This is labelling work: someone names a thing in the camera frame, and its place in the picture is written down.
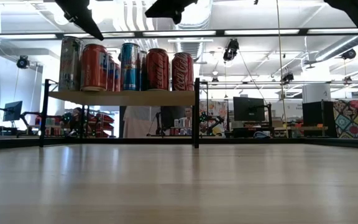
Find person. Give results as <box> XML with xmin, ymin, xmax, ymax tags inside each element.
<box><xmin>178</xmin><ymin>106</ymin><xmax>195</xmax><ymax>129</ymax></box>

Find silver ceiling duct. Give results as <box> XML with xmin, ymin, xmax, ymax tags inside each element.
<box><xmin>314</xmin><ymin>34</ymin><xmax>358</xmax><ymax>62</ymax></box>

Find black cabinet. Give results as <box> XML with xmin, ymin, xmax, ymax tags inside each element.
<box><xmin>302</xmin><ymin>101</ymin><xmax>338</xmax><ymax>138</ymax></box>

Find black tripod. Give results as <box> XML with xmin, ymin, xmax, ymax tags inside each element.
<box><xmin>147</xmin><ymin>110</ymin><xmax>180</xmax><ymax>138</ymax></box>

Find red storage bins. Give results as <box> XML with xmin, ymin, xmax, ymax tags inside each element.
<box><xmin>91</xmin><ymin>112</ymin><xmax>115</xmax><ymax>138</ymax></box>

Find colourful crochet blanket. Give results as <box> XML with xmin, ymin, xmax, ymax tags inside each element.
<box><xmin>333</xmin><ymin>98</ymin><xmax>358</xmax><ymax>140</ymax></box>

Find wooden shelf black metal legs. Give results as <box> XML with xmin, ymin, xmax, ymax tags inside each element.
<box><xmin>39</xmin><ymin>77</ymin><xmax>201</xmax><ymax>149</ymax></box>

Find floral patterned cloth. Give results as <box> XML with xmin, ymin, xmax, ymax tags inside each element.
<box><xmin>199</xmin><ymin>100</ymin><xmax>229</xmax><ymax>136</ymax></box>

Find wooden work table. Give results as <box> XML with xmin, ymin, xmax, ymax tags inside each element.
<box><xmin>273</xmin><ymin>125</ymin><xmax>329</xmax><ymax>138</ymax></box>

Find white cloth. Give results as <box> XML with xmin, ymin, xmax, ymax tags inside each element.
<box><xmin>122</xmin><ymin>105</ymin><xmax>162</xmax><ymax>139</ymax></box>

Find dark computer monitor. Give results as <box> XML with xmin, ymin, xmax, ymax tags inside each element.
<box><xmin>233</xmin><ymin>96</ymin><xmax>266</xmax><ymax>122</ymax></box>

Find white Celsius can black lid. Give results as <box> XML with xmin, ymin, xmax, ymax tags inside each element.
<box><xmin>58</xmin><ymin>36</ymin><xmax>85</xmax><ymax>92</ymax></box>

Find hanging yellow cable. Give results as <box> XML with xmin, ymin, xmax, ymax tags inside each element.
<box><xmin>275</xmin><ymin>0</ymin><xmax>289</xmax><ymax>138</ymax></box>

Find small tilted monitor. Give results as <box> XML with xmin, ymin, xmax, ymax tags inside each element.
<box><xmin>3</xmin><ymin>100</ymin><xmax>24</xmax><ymax>123</ymax></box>

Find ribbed round ceiling duct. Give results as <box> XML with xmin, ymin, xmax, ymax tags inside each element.
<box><xmin>168</xmin><ymin>0</ymin><xmax>214</xmax><ymax>63</ymax></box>

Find white box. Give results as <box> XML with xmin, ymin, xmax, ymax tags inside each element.
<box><xmin>302</xmin><ymin>83</ymin><xmax>331</xmax><ymax>103</ymax></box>

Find red soda can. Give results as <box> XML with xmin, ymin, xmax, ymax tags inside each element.
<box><xmin>146</xmin><ymin>48</ymin><xmax>170</xmax><ymax>91</ymax></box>
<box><xmin>172</xmin><ymin>52</ymin><xmax>195</xmax><ymax>91</ymax></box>
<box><xmin>80</xmin><ymin>43</ymin><xmax>109</xmax><ymax>92</ymax></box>

